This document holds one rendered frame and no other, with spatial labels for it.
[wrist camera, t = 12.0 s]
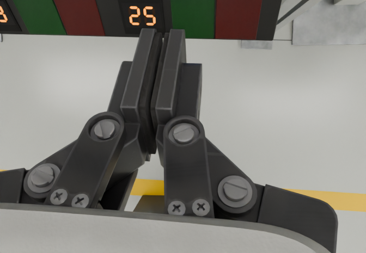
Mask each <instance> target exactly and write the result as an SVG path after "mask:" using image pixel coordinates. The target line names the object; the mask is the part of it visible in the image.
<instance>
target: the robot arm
mask: <svg viewBox="0 0 366 253"><path fill-rule="evenodd" d="M202 76H203V68H202V64H201V63H187V61H186V40H185V30H184V29H170V32H169V33H165V34H164V39H163V40H162V33H158V32H157V30H156V29H155V28H142V30H141V33H140V36H139V39H138V43H137V47H136V51H135V55H134V58H133V61H123V62H122V63H121V66H120V69H119V72H118V76H117V80H116V82H115V86H114V89H113V92H112V96H111V99H110V102H109V105H108V108H107V111H106V112H101V113H98V114H96V115H94V116H92V117H91V118H90V119H89V120H88V121H87V123H86V124H85V125H84V128H83V130H82V132H81V134H80V135H79V137H78V139H76V140H75V141H73V142H72V143H70V144H69V145H67V146H65V147H64V148H62V149H60V150H59V151H57V152H56V153H54V154H52V155H50V156H49V157H47V158H46V159H44V160H43V161H41V162H39V163H38V164H36V165H35V166H33V167H32V168H31V169H29V170H26V169H25V168H19V169H12V170H5V171H0V253H336V249H337V234H338V217H337V214H336V212H335V210H334V209H333V208H332V207H331V206H330V205H329V204H328V203H326V202H324V201H322V200H320V199H316V198H313V197H310V196H306V195H303V194H299V193H296V192H292V191H289V190H285V189H282V188H278V187H275V186H271V185H268V184H265V186H262V185H260V184H256V183H253V181H252V180H251V179H250V178H249V177H248V176H247V175H246V174H245V173H244V172H243V171H242V170H241V169H239V168H238V167H237V166H236V165H235V164H234V163H233V162H232V161H231V160H230V159H229V158H228V157H227V156H226V155H225V154H224V153H222V152H221V151H220V150H219V149H218V148H217V147H216V146H215V145H214V144H213V143H212V142H211V141H210V140H209V139H208V138H206V137H205V130H204V126H203V124H202V123H201V122H200V121H199V119H200V106H201V99H202ZM156 150H158V155H159V159H160V164H161V166H162V167H163V168H164V214H158V213H144V212H131V211H124V209H125V207H126V204H127V201H128V199H129V196H130V194H131V190H132V188H133V185H134V183H135V180H136V177H137V174H138V168H139V167H141V166H142V165H143V164H144V163H145V161H146V162H149V161H150V158H151V154H156Z"/></svg>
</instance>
